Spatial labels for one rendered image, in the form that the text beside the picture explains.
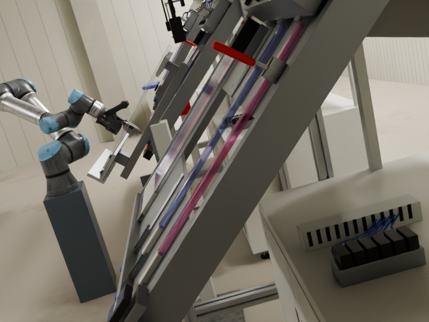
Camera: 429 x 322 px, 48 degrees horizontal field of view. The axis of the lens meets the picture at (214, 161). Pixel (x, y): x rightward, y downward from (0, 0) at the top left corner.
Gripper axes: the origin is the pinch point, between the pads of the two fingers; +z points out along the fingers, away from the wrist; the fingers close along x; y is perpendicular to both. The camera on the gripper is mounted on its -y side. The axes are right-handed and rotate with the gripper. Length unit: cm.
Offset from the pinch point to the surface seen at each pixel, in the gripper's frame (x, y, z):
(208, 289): 53, 31, 53
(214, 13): 17, -62, 0
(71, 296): 0, 92, 14
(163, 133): 53, -14, 4
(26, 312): 3, 109, -1
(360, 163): 21, -43, 91
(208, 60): 21.1, -44.6, 7.7
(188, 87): 21.1, -30.7, 6.5
